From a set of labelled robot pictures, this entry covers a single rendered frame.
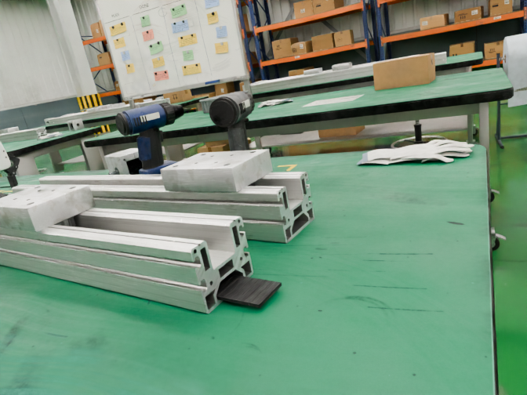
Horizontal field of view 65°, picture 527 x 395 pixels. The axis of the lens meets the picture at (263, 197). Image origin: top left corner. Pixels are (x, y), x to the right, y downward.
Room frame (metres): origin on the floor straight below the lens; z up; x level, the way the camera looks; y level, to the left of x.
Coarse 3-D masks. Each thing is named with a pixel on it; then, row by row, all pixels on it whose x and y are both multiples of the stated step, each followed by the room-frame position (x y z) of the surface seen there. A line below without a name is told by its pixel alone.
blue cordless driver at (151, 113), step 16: (128, 112) 1.02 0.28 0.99; (144, 112) 1.04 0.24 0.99; (160, 112) 1.06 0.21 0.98; (176, 112) 1.09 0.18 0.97; (128, 128) 1.01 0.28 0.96; (144, 128) 1.03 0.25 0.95; (144, 144) 1.04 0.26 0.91; (160, 144) 1.06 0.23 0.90; (144, 160) 1.04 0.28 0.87; (160, 160) 1.05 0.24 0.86
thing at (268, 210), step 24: (96, 192) 0.84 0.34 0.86; (120, 192) 0.79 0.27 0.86; (144, 192) 0.75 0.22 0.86; (168, 192) 0.71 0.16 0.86; (192, 192) 0.68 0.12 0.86; (216, 192) 0.65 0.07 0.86; (240, 192) 0.62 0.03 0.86; (264, 192) 0.59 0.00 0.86; (288, 192) 0.65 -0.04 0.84; (264, 216) 0.60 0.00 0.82; (288, 216) 0.59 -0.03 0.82; (312, 216) 0.66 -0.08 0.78; (264, 240) 0.60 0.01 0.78; (288, 240) 0.59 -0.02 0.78
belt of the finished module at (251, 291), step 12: (228, 276) 0.49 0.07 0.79; (240, 276) 0.49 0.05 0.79; (228, 288) 0.46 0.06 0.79; (240, 288) 0.45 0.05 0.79; (252, 288) 0.45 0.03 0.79; (264, 288) 0.44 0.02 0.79; (276, 288) 0.44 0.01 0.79; (228, 300) 0.44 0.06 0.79; (240, 300) 0.43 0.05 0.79; (252, 300) 0.42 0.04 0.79; (264, 300) 0.42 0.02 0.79
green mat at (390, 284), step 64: (320, 192) 0.79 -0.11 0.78; (384, 192) 0.72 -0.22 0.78; (448, 192) 0.66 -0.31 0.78; (256, 256) 0.56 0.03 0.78; (320, 256) 0.52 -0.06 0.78; (384, 256) 0.48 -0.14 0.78; (448, 256) 0.45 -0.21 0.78; (0, 320) 0.51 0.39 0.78; (64, 320) 0.48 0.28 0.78; (128, 320) 0.45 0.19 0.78; (192, 320) 0.42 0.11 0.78; (256, 320) 0.40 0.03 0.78; (320, 320) 0.37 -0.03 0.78; (384, 320) 0.35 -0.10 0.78; (448, 320) 0.34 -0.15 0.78; (0, 384) 0.37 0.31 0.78; (64, 384) 0.35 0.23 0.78; (128, 384) 0.33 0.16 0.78; (192, 384) 0.32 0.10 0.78; (256, 384) 0.30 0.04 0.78; (320, 384) 0.29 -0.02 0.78; (384, 384) 0.27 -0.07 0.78; (448, 384) 0.26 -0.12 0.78
